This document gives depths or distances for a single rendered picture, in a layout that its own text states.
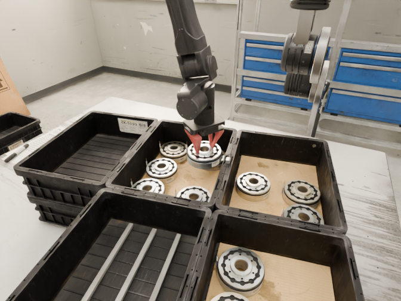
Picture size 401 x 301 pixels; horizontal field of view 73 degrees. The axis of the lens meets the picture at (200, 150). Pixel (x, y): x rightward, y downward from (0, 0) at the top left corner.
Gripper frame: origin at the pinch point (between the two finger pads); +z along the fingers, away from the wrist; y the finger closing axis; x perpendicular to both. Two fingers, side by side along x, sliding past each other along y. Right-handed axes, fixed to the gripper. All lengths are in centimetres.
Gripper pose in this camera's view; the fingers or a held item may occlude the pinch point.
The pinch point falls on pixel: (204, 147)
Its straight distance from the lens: 79.8
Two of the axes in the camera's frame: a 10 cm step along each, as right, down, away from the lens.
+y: 8.7, -3.0, 3.9
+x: -4.9, -4.9, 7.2
